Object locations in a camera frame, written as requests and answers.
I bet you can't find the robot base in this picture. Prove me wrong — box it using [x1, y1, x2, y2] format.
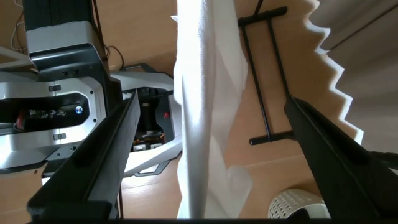
[0, 0, 183, 187]

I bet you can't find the black clothes rack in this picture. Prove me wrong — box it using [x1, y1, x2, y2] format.
[238, 0, 398, 170]

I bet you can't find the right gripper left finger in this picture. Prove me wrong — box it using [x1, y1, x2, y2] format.
[26, 91, 141, 221]

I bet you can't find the white laundry basket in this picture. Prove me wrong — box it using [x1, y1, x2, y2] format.
[267, 188, 331, 219]

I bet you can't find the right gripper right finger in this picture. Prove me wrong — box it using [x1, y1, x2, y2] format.
[284, 95, 398, 219]

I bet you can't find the white printed t-shirt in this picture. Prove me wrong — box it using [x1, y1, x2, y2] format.
[170, 0, 253, 219]

